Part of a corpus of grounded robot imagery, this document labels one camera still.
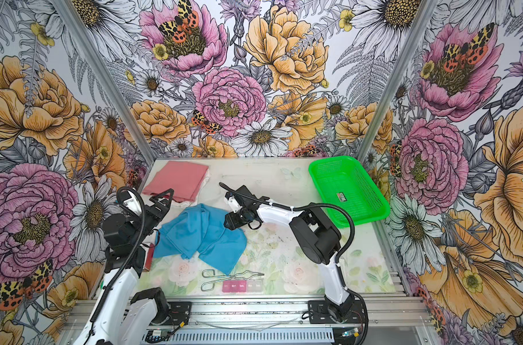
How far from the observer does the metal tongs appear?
2.70ft

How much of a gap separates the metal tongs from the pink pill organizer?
0.06 feet

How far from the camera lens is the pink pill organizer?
2.61 feet
